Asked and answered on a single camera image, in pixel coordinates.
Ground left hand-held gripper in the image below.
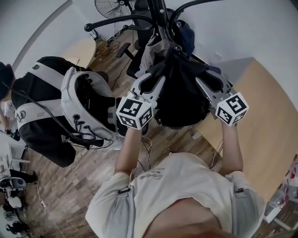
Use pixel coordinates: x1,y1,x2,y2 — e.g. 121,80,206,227
115,73,166,130

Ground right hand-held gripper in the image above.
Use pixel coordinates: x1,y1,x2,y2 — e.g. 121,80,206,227
195,70,249,126

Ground black garment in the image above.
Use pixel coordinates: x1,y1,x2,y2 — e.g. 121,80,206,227
149,49,212,128

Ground black coat rack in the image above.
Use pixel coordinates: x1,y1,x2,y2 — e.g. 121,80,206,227
84,0,211,70

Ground person's right forearm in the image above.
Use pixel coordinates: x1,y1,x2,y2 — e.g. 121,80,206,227
219,120,244,175

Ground person's left forearm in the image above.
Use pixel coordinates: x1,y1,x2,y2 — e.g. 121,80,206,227
115,126,144,175

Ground grey hanging garment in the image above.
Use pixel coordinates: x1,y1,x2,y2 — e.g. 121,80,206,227
139,34,169,79

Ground light wooden table white legs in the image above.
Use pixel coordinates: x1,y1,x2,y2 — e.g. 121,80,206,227
196,56,295,203

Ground navy cap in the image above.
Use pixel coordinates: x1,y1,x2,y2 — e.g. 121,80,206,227
175,19,196,57

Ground black office chair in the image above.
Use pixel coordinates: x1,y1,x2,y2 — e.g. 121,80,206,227
117,0,162,80

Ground round wooden table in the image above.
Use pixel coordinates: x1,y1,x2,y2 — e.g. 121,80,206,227
57,38,97,69

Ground black standing fan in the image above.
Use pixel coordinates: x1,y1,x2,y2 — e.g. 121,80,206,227
94,0,135,21

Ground person's torso in white shirt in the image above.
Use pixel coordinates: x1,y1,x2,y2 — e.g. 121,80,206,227
85,152,266,238

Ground group of clear water bottles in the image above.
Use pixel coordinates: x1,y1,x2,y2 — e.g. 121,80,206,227
267,152,298,210

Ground grey rounded device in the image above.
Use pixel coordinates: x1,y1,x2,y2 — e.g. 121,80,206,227
0,176,27,190

